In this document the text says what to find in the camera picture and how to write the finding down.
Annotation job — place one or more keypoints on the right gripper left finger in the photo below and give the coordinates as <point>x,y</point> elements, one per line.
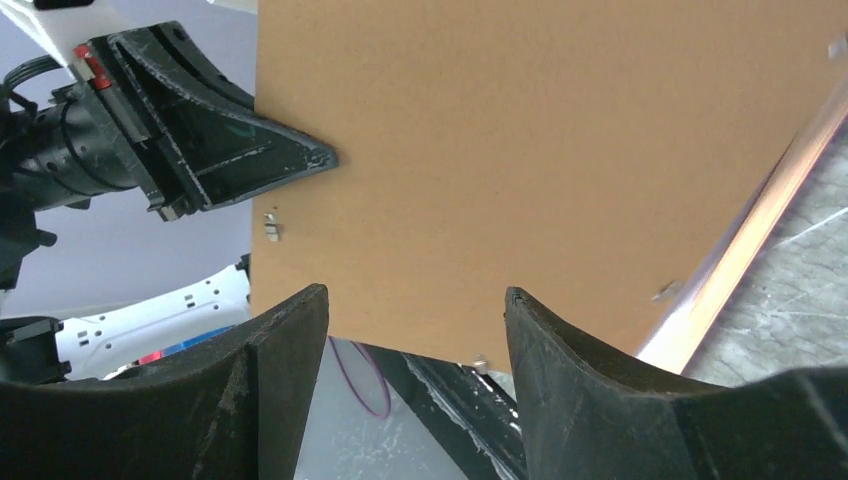
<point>232,407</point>

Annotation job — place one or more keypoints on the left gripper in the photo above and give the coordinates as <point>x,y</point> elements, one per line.
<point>147,110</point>

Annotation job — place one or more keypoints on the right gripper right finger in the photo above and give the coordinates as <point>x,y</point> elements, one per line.
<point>590,411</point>

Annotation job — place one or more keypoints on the wooden picture frame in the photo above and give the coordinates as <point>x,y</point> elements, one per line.
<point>696,308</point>

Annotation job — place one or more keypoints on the brown backing board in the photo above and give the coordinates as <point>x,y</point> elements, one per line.
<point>589,152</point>

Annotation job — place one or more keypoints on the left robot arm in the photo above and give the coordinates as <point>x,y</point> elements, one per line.
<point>99,345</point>

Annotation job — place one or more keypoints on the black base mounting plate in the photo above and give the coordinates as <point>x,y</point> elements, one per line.
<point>472,418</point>

